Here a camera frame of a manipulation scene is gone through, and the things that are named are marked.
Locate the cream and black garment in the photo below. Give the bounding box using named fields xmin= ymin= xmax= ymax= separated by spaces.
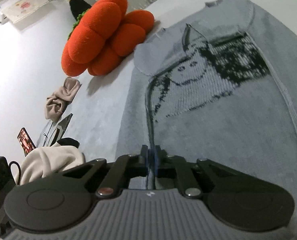
xmin=20 ymin=138 xmax=85 ymax=185

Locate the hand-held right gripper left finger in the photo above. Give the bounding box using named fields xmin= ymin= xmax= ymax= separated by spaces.
xmin=63 ymin=145 xmax=149 ymax=198

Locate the orange pumpkin plush pillow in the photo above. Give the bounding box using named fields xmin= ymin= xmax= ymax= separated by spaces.
xmin=61 ymin=0 xmax=155 ymax=77

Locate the grey printed knit sweater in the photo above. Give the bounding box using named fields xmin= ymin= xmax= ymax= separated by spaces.
xmin=115 ymin=0 xmax=297 ymax=220

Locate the crumpled beige cloth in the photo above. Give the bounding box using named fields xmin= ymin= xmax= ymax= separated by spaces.
xmin=45 ymin=77 xmax=82 ymax=120

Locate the smartphone with red screen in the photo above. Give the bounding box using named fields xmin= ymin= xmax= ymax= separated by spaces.
xmin=17 ymin=127 xmax=36 ymax=157

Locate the black hanging cloth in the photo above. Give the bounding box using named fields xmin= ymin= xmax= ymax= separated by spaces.
xmin=69 ymin=0 xmax=92 ymax=22

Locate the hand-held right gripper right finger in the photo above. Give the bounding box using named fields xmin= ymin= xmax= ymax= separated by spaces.
xmin=155 ymin=145 xmax=236 ymax=198

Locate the covered wall air conditioner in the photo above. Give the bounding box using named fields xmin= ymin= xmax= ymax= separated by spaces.
xmin=0 ymin=0 xmax=49 ymax=25

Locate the black cable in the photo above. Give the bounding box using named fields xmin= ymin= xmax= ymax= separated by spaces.
xmin=8 ymin=161 xmax=23 ymax=185

